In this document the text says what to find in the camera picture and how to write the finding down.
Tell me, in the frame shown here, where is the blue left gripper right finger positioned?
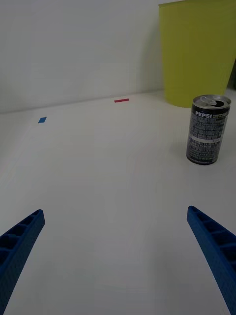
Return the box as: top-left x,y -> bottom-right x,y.
186,205 -> 236,315

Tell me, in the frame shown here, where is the black drink can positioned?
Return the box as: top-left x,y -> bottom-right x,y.
186,94 -> 232,165

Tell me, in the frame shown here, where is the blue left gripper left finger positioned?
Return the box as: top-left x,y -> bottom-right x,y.
0,209 -> 46,315

